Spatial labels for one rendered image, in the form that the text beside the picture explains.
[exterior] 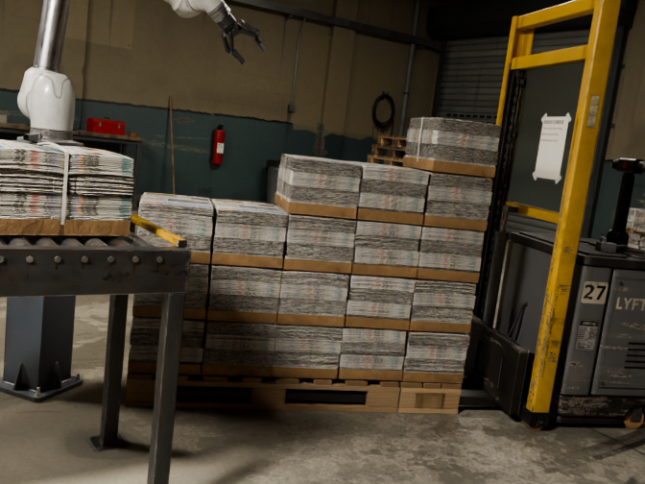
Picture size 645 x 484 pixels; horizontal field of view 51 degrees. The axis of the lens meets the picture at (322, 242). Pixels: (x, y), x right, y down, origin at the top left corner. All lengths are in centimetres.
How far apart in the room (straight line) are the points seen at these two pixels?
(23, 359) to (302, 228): 123
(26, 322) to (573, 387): 232
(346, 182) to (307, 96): 786
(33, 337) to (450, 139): 187
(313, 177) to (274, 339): 69
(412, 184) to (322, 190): 39
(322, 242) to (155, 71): 703
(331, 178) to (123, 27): 698
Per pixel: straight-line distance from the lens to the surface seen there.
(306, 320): 284
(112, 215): 199
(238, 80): 1005
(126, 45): 949
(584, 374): 325
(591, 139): 300
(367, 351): 295
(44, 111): 283
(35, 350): 295
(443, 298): 300
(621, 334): 330
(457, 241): 297
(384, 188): 282
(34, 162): 191
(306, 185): 274
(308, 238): 277
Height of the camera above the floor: 114
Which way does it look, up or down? 9 degrees down
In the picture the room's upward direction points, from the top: 7 degrees clockwise
